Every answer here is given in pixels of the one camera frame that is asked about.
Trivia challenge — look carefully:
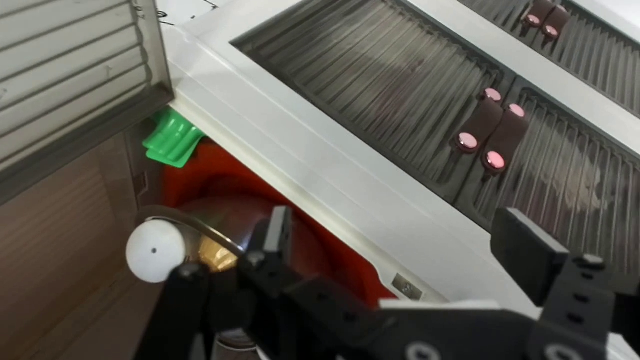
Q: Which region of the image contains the white three-tier storage cabinet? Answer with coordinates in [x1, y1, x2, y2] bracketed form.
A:
[158, 0, 640, 306]

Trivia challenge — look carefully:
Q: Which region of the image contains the open translucent cabinet door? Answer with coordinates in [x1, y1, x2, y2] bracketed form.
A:
[0, 0, 174, 203]

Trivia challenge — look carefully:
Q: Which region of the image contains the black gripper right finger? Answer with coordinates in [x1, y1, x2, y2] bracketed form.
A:
[490, 208, 570, 309]

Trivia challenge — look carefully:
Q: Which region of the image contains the white ball in bowl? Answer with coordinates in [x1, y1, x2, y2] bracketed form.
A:
[127, 221, 186, 284]

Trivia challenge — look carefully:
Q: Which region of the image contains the silver metal bowl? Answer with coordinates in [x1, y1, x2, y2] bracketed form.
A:
[136, 194, 274, 360]

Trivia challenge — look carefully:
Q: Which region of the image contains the red bowl in cabinet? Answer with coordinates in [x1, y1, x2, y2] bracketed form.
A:
[158, 141, 399, 306]

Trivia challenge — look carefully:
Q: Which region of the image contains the green topped small bottle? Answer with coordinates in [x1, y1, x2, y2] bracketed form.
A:
[143, 109, 205, 169]

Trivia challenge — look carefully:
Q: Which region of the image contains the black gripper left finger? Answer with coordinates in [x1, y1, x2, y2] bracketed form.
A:
[245, 207, 292, 271]

